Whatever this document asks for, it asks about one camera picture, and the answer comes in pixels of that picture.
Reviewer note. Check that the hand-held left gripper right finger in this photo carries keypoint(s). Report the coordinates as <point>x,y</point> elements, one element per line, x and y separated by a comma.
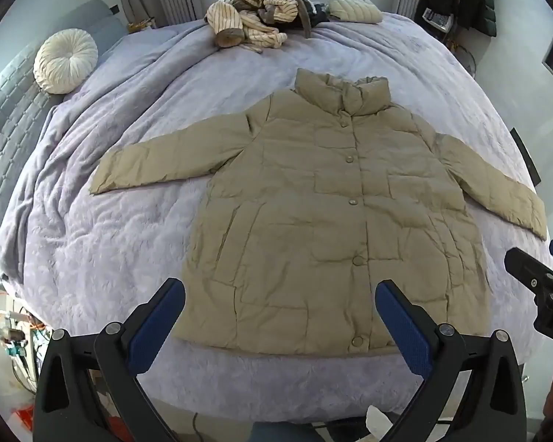
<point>403,327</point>

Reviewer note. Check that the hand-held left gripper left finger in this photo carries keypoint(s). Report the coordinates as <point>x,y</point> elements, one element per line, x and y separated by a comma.
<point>159,327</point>

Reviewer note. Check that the khaki puffer jacket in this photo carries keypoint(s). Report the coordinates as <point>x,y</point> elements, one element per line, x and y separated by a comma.
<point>304,221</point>

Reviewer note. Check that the lavender fleece blanket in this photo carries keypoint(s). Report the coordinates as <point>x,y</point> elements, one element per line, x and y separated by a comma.
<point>143,239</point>

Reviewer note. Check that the white crumpled tissue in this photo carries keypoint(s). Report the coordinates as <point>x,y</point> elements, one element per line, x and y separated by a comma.
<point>380,423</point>

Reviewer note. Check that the grey quilted bed sheet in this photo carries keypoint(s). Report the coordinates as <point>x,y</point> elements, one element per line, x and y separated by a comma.
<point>4,147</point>

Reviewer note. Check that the dark green puffer coat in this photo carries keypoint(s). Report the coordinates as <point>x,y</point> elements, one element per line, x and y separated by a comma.
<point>481,4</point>

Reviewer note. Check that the printed packet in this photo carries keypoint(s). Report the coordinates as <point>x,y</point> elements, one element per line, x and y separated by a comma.
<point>437,17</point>

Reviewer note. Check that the round white pleated pillow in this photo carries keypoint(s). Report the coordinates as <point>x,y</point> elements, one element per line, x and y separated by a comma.
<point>64,60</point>

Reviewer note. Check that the small yellow bedside clutter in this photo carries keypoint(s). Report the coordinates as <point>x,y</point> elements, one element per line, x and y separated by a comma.
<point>141,25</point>

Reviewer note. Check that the grey upholstered headboard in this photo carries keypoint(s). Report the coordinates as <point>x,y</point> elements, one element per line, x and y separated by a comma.
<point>96,23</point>

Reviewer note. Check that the cream quilted folded jacket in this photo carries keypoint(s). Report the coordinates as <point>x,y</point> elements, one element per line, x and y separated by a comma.
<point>355,9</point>

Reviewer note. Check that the beige striped robe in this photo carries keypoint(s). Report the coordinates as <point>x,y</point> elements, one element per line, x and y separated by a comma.
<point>258,23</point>

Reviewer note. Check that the dark folded garment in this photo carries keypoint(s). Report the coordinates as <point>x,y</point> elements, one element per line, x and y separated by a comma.
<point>318,11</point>

